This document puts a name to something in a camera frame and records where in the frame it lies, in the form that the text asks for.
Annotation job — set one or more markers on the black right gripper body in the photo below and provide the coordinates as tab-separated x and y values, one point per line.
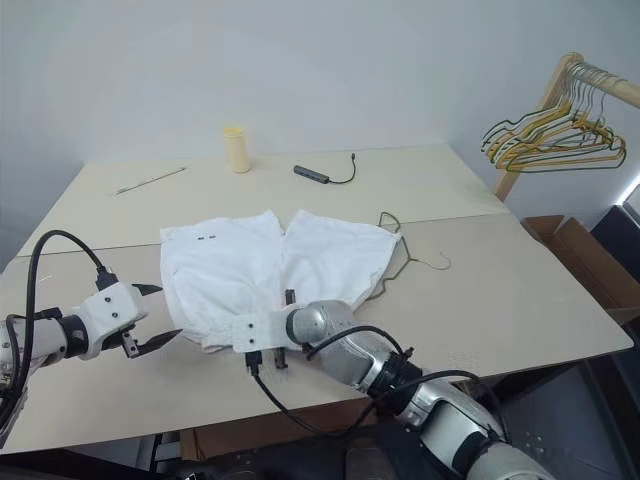
289	296

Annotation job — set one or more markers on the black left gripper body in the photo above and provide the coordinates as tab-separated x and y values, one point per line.
131	345

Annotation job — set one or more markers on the white polo shirt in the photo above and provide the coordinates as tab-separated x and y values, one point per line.
225	270

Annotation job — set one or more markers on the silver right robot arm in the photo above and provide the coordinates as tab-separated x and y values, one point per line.
350	345

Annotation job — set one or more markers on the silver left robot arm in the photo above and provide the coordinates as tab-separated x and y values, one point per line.
35	345

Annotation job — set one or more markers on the thin wooden stick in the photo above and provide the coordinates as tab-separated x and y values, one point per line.
150	181

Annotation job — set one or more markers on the brown cardboard sheet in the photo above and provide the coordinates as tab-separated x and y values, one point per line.
225	440

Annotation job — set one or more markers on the cream plastic bottle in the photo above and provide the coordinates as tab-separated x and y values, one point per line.
238	150

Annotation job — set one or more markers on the brown cardboard box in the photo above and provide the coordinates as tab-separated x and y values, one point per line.
580	250

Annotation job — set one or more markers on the black metal cabinet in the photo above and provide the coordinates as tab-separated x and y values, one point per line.
575	400

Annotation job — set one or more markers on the black case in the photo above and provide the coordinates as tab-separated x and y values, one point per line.
617	235

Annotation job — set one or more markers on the wooden clothes rack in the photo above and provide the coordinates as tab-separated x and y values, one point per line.
552	85

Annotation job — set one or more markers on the bunch of hangers on rack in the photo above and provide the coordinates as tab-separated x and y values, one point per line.
621	149

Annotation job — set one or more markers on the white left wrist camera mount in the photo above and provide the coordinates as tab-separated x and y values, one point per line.
112	305

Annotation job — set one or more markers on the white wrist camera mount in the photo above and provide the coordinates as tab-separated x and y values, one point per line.
112	305
260	332

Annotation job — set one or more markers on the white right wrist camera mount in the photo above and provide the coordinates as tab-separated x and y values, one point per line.
260	332

